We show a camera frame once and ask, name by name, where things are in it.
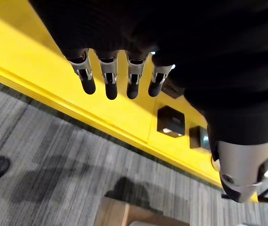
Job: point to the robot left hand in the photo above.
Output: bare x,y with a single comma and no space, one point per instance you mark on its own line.
171,35

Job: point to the brown cardboard box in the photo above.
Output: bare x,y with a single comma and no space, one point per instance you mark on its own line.
134,213

